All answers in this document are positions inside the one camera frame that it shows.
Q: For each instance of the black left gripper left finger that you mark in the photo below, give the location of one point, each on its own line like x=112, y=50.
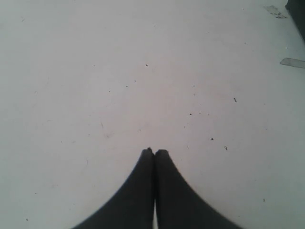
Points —
x=132, y=206

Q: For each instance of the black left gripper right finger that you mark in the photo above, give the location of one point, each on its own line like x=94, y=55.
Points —
x=177, y=205

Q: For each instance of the black metal frame stand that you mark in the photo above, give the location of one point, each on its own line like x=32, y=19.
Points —
x=296, y=9

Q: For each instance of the clear tape strip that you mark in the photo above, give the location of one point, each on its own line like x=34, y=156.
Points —
x=293, y=62

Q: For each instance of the torn clear tape piece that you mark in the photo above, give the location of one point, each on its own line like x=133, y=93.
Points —
x=274, y=11

